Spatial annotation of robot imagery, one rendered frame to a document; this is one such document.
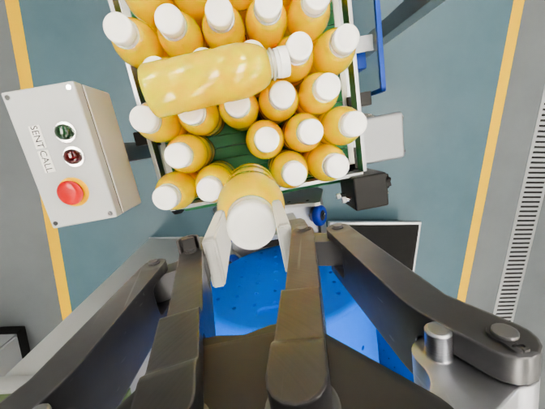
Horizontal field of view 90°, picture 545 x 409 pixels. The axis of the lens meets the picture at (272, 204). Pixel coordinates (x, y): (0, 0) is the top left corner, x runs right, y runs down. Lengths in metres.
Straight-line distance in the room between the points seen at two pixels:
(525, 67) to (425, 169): 0.75
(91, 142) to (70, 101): 0.06
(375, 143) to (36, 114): 0.65
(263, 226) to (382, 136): 0.56
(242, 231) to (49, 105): 0.37
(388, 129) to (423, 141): 1.07
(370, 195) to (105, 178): 0.47
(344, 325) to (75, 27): 1.72
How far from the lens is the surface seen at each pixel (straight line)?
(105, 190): 0.48
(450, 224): 2.01
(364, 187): 0.57
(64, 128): 0.49
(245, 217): 0.21
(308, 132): 0.44
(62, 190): 0.50
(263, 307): 0.42
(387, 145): 0.74
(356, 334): 0.43
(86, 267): 1.94
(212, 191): 0.44
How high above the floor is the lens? 1.52
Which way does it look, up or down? 76 degrees down
